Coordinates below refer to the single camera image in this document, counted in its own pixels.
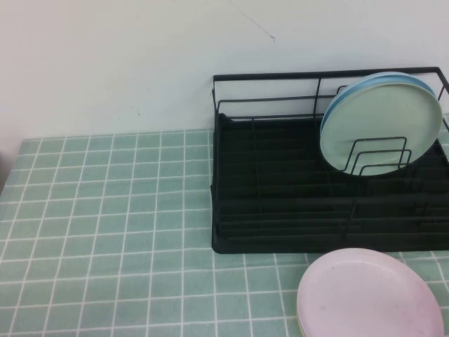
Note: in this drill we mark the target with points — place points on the light green round plate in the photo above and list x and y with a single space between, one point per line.
379 119

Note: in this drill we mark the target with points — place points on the light blue round plate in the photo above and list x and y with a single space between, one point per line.
368 81

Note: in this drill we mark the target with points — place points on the yellow round plate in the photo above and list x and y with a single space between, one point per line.
301 324

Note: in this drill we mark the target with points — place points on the pink round plate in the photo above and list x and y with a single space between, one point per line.
365 298

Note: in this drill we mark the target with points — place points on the black plastic drip tray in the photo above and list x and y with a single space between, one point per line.
245 246

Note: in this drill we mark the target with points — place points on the green checkered tablecloth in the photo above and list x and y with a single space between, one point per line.
105 228

